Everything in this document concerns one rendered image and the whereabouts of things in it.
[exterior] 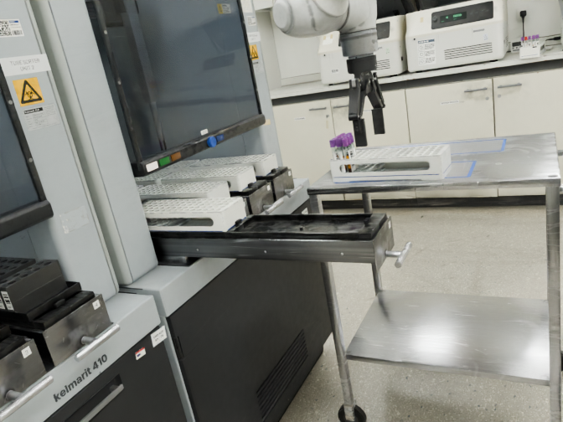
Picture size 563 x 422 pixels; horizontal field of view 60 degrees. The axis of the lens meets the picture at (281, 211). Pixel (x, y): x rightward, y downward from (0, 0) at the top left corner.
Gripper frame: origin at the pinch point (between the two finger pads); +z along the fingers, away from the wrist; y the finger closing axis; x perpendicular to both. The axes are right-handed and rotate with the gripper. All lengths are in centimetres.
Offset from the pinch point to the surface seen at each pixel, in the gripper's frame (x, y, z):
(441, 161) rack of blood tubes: -18.8, -4.5, 6.5
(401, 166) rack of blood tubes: -5.8, 4.7, 9.9
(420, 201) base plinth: 49, 198, 89
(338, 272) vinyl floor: 66, 95, 93
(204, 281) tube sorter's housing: 33, -40, 25
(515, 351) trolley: -32, 6, 65
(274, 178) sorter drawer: 36.0, 5.5, 12.5
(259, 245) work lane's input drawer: 12.4, -40.8, 14.0
